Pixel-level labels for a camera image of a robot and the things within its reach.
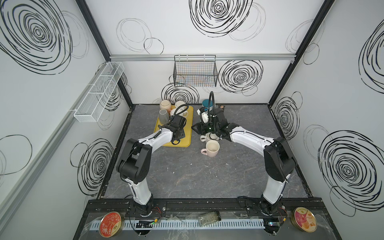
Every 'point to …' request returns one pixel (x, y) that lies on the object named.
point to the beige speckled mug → (209, 136)
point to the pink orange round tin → (304, 219)
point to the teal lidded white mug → (206, 102)
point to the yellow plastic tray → (186, 141)
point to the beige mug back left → (165, 104)
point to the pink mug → (212, 147)
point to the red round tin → (111, 224)
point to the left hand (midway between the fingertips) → (180, 133)
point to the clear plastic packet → (209, 218)
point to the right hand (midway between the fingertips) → (191, 126)
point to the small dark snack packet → (222, 106)
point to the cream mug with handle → (184, 114)
